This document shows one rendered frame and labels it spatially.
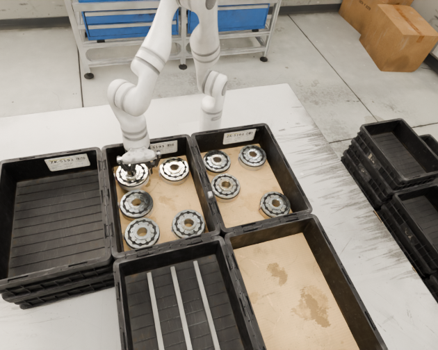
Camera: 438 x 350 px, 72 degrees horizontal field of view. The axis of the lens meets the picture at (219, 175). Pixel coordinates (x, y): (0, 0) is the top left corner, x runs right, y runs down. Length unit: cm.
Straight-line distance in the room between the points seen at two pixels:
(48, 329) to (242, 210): 67
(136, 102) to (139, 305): 53
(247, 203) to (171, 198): 26
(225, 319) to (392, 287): 63
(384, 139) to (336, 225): 92
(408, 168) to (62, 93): 253
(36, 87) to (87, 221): 205
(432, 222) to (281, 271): 119
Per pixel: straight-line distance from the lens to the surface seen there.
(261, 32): 309
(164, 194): 105
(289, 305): 95
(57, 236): 105
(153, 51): 79
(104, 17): 272
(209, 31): 93
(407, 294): 130
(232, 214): 102
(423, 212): 201
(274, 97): 168
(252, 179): 111
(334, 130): 274
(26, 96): 291
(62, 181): 115
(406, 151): 209
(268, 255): 98
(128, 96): 77
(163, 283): 93
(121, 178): 103
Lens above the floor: 171
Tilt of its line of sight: 53 degrees down
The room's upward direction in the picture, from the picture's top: 10 degrees clockwise
